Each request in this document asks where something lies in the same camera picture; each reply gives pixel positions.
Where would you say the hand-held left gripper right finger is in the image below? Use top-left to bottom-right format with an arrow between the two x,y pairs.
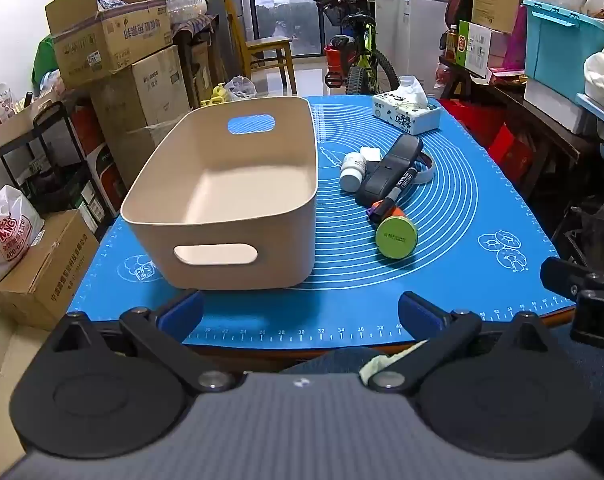
366,290 -> 550,395

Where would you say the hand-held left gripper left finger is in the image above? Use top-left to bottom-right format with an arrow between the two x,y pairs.
49,289 -> 240,395

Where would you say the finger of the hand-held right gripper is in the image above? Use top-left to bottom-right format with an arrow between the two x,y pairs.
540,256 -> 602,306

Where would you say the green lid round jar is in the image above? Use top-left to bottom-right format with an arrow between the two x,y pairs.
374,205 -> 419,262

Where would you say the black marker pen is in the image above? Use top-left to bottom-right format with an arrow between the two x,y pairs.
367,167 -> 418,223

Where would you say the beige plastic storage bin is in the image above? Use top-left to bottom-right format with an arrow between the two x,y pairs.
120,96 -> 319,291

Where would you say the black hard case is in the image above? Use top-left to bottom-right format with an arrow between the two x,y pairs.
358,134 -> 424,207

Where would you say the white pill bottle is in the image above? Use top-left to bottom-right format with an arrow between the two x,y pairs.
339,153 -> 368,192

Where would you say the blue silicone baking mat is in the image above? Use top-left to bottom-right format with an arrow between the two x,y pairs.
67,94 -> 578,348

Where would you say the person's blue trouser leg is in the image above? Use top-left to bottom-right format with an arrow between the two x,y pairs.
281,346 -> 383,376

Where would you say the dark wooden side table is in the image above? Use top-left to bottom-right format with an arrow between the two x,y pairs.
437,57 -> 604,221

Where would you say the low cardboard box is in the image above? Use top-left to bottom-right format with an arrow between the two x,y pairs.
0,210 -> 100,331

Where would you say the white tape roll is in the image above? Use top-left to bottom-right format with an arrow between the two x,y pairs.
414,152 -> 435,186

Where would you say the red and black carton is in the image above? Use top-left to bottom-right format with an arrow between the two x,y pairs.
69,105 -> 128,216

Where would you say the white foam box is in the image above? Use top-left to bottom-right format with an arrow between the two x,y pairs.
524,80 -> 590,135

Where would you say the white red print plastic bag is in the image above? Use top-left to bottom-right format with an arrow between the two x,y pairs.
0,185 -> 45,283

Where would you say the black cart rack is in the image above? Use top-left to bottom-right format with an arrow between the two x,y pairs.
0,100 -> 118,231

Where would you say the white tissue box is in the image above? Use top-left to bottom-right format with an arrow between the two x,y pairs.
372,75 -> 442,136

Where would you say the large cardboard box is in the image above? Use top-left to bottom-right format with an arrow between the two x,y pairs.
89,45 -> 193,191

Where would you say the clear plastic bag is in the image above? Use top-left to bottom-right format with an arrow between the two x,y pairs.
224,76 -> 257,100

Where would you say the teal plastic storage bin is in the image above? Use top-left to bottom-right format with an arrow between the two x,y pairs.
521,0 -> 604,96

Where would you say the green and white box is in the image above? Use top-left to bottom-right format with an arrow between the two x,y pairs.
454,20 -> 493,78

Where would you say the cardboard box on cart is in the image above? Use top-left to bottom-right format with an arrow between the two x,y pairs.
0,92 -> 63,148

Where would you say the black and green bicycle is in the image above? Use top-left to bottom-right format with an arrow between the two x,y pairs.
314,0 -> 400,96

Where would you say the wooden chair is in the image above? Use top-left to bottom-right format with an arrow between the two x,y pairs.
224,0 -> 298,98

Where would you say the open cardboard box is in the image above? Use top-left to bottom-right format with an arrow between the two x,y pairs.
45,0 -> 173,88

